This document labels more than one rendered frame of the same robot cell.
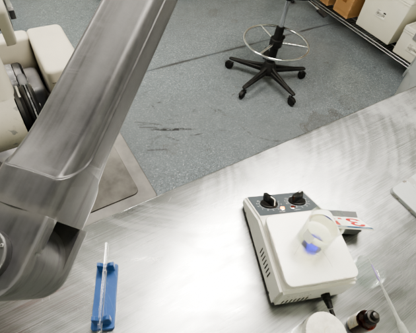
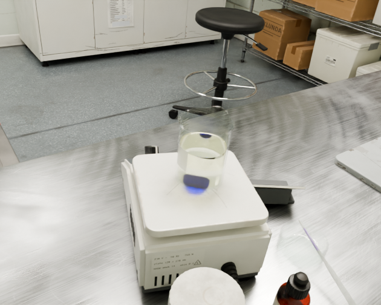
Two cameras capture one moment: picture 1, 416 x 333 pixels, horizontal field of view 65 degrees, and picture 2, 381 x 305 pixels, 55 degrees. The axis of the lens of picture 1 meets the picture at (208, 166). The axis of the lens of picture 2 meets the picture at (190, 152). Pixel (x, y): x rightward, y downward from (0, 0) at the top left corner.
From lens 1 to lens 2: 29 cm
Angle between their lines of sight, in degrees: 18
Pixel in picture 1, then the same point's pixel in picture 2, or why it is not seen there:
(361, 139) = (294, 115)
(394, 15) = (344, 60)
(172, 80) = (107, 131)
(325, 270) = (215, 212)
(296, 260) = (169, 200)
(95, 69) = not seen: outside the picture
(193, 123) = not seen: hidden behind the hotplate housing
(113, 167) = not seen: hidden behind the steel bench
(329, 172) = (251, 144)
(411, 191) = (361, 158)
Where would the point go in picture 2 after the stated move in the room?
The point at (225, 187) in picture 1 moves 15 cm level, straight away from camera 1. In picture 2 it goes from (103, 158) to (134, 113)
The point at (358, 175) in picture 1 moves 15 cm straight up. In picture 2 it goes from (290, 146) to (314, 62)
